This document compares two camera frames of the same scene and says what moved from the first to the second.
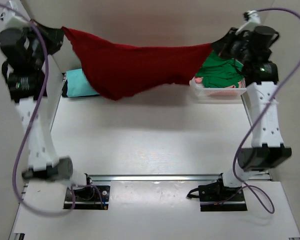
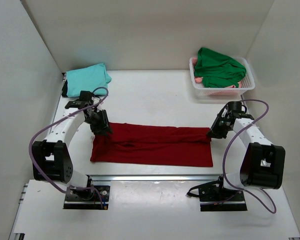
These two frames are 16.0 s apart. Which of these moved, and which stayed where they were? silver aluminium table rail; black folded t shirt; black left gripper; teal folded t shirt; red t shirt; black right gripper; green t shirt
Moved: red t shirt; black left gripper; black right gripper
Stayed: silver aluminium table rail; black folded t shirt; green t shirt; teal folded t shirt
